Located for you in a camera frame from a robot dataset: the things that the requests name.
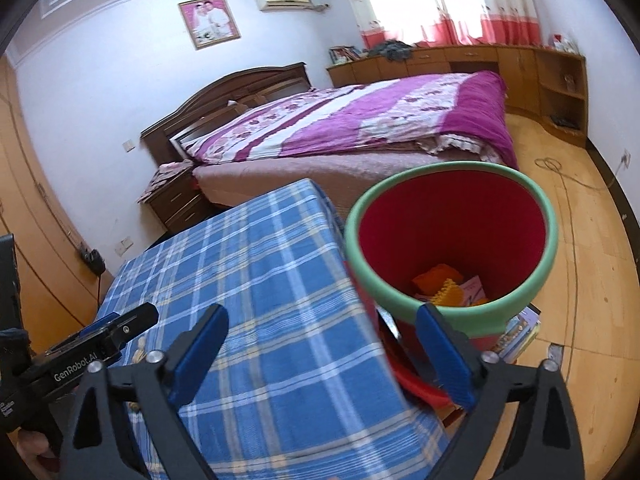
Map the dark wooden headboard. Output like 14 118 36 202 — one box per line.
141 62 314 163

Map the stack of magazines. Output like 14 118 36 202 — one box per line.
492 304 542 364

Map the dark wooden nightstand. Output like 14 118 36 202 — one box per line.
145 167 222 234

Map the bed with brown cover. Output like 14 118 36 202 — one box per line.
192 151 417 211

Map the bed with purple quilt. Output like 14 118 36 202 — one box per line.
180 71 519 169

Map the long wooden cabinet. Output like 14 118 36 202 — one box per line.
326 44 587 149

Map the pink paper packet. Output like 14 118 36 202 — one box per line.
460 274 487 306

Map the patterned cloth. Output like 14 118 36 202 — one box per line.
137 160 196 204

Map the large yellow foam fruit net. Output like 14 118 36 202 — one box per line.
434 280 462 307

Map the thin floor cable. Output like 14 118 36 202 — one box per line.
533 157 624 191

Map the row of books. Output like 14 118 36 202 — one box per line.
329 46 364 65

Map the pile of clothes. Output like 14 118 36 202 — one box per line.
367 38 414 61

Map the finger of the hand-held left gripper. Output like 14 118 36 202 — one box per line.
91 312 124 334
101 302 160 354

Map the framed wall photo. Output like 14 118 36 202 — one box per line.
178 0 242 51

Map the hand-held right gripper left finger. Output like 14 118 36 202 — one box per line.
59 303 230 480

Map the black charger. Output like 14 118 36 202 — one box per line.
77 242 106 276

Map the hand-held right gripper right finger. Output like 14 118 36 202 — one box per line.
416 303 586 480

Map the person's left hand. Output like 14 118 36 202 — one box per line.
14 429 61 480

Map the wooden wardrobe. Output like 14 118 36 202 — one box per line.
0 55 109 352

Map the blue plaid tablecloth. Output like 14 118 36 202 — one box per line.
95 178 451 480

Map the orange foam fruit net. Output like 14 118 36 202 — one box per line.
412 264 464 294

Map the red bin with green rim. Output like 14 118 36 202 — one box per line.
344 161 558 352

